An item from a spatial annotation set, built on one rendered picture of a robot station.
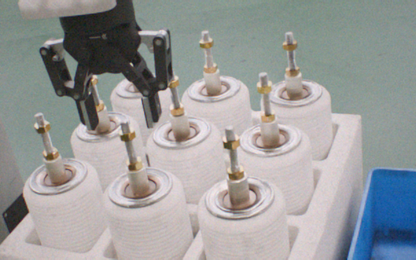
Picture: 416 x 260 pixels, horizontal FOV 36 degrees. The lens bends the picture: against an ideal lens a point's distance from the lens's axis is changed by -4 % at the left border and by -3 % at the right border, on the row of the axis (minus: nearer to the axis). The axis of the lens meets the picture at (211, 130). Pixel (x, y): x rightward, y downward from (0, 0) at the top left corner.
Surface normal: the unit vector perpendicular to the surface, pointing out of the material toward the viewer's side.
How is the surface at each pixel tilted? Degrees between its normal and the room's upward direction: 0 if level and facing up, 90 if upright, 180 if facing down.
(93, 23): 90
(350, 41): 0
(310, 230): 0
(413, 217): 88
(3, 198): 90
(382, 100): 0
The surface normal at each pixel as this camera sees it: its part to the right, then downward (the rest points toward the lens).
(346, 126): -0.15, -0.85
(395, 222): -0.32, 0.49
